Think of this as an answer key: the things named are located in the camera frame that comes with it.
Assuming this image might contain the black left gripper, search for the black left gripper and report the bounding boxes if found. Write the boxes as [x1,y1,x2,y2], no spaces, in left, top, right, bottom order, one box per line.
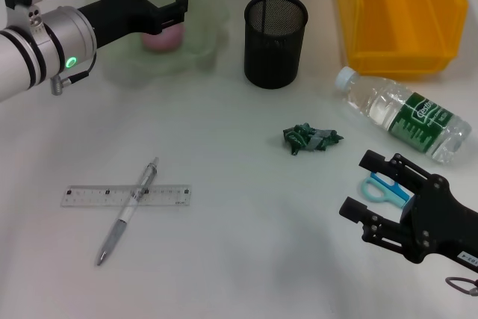
[76,0,189,49]

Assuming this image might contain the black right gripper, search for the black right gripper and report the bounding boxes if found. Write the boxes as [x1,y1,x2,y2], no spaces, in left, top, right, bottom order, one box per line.
[338,149,478,270]

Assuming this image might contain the pink toy peach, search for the pink toy peach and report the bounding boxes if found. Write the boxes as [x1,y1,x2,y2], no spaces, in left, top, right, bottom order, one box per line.
[140,22,186,53]

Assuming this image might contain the green plastic wrapper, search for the green plastic wrapper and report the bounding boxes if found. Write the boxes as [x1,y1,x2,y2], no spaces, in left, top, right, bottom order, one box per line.
[282,122,344,157]

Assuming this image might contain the clear green-label water bottle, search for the clear green-label water bottle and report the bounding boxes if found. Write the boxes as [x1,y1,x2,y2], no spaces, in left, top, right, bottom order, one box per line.
[334,66,472,166]

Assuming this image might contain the blue scissors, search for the blue scissors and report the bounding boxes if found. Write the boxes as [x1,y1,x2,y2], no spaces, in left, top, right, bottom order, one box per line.
[360,172,414,210]

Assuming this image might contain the translucent green fruit bowl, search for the translucent green fruit bowl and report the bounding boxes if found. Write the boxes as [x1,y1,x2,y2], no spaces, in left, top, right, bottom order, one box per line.
[85,0,231,83]

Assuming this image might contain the black mesh pen holder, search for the black mesh pen holder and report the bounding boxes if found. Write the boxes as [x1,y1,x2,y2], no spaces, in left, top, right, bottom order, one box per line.
[243,0,309,90]

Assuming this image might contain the transparent plastic ruler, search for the transparent plastic ruler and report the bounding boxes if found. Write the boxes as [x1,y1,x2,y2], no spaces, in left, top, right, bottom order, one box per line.
[60,183,193,208]

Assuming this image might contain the grey white ballpoint pen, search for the grey white ballpoint pen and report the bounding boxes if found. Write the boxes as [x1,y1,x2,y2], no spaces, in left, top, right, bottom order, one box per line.
[96,156,161,267]

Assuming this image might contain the yellow plastic bin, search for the yellow plastic bin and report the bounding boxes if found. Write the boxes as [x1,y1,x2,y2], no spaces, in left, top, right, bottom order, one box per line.
[335,0,470,81]

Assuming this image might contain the left wrist cable with plug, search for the left wrist cable with plug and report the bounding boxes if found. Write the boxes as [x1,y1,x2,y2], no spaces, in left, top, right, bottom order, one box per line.
[50,53,99,96]

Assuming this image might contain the wrist cable with plug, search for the wrist cable with plug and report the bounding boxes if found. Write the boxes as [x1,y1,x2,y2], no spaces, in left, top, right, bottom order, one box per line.
[50,53,99,96]
[444,276,478,297]

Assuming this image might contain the right wrist cable with plug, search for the right wrist cable with plug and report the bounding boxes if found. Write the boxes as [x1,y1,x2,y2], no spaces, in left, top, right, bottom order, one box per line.
[444,276,478,297]

